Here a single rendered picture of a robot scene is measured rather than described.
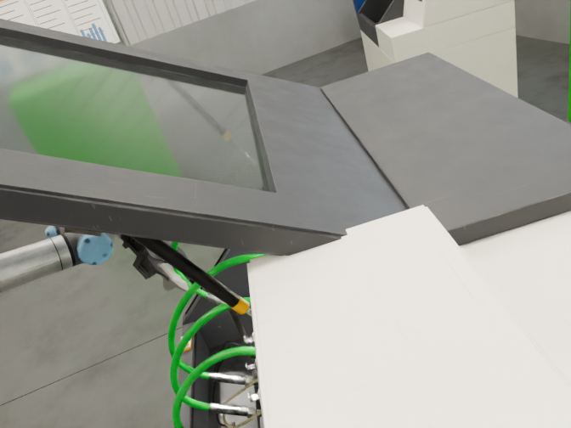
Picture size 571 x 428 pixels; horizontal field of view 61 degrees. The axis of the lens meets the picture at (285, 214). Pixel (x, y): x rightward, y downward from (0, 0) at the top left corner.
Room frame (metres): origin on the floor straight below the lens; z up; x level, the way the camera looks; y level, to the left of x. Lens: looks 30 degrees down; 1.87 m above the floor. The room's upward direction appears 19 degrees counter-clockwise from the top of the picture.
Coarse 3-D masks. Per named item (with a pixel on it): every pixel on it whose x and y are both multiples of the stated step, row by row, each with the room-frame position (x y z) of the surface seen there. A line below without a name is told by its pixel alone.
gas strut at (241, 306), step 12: (144, 240) 0.50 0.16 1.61; (156, 240) 0.50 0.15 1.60; (156, 252) 0.50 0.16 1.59; (168, 252) 0.50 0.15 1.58; (180, 264) 0.50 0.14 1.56; (192, 264) 0.50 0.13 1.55; (192, 276) 0.50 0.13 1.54; (204, 276) 0.50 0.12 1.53; (204, 288) 0.50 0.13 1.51; (216, 288) 0.50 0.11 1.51; (228, 288) 0.51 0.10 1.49; (228, 300) 0.50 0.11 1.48; (240, 300) 0.51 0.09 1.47; (240, 312) 0.50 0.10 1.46
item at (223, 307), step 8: (224, 304) 0.67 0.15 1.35; (208, 312) 0.67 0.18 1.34; (216, 312) 0.66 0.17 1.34; (200, 320) 0.67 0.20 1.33; (208, 320) 0.67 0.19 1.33; (192, 328) 0.67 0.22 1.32; (200, 328) 0.67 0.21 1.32; (184, 336) 0.67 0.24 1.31; (192, 336) 0.67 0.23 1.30; (184, 344) 0.67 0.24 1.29; (176, 352) 0.67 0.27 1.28; (176, 360) 0.67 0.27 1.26; (176, 368) 0.67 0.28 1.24; (176, 376) 0.67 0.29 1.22; (176, 384) 0.67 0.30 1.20; (176, 392) 0.67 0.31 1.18; (184, 400) 0.67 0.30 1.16; (192, 400) 0.67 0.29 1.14; (200, 408) 0.67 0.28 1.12; (208, 408) 0.67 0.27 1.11; (216, 408) 0.67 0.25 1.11; (224, 408) 0.67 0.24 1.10; (232, 408) 0.67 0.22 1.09; (240, 408) 0.67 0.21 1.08; (248, 408) 0.67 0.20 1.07; (248, 416) 0.66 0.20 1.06
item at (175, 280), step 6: (162, 264) 0.99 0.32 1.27; (168, 264) 0.99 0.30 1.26; (168, 270) 0.98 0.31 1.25; (162, 276) 0.99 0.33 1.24; (174, 276) 0.97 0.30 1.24; (168, 282) 0.98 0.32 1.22; (174, 282) 0.96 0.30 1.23; (180, 282) 0.96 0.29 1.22; (186, 282) 0.96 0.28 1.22; (168, 288) 0.98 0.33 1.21; (180, 288) 0.95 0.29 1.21; (186, 288) 0.95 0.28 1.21
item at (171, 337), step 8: (240, 256) 0.75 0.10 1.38; (248, 256) 0.74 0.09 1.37; (256, 256) 0.74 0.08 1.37; (224, 264) 0.74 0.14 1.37; (232, 264) 0.74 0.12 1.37; (208, 272) 0.75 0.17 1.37; (216, 272) 0.74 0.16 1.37; (192, 288) 0.75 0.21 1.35; (184, 296) 0.75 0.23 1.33; (184, 304) 0.75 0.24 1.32; (176, 312) 0.75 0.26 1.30; (176, 320) 0.75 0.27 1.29; (168, 336) 0.75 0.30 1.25; (168, 344) 0.75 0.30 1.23; (184, 368) 0.75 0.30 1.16; (192, 368) 0.76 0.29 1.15; (200, 376) 0.75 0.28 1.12; (208, 376) 0.75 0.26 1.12; (216, 376) 0.75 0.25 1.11; (224, 376) 0.75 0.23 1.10; (232, 376) 0.75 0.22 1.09; (240, 376) 0.75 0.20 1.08; (248, 376) 0.76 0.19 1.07; (240, 384) 0.74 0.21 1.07
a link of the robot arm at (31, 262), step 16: (48, 240) 0.94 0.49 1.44; (64, 240) 0.94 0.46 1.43; (80, 240) 0.94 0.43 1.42; (96, 240) 0.94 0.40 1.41; (0, 256) 0.89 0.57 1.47; (16, 256) 0.89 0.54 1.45; (32, 256) 0.90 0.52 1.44; (48, 256) 0.91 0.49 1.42; (64, 256) 0.92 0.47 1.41; (80, 256) 0.92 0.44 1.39; (96, 256) 0.93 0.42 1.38; (0, 272) 0.86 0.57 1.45; (16, 272) 0.87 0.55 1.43; (32, 272) 0.88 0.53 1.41; (48, 272) 0.90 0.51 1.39; (0, 288) 0.85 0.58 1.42
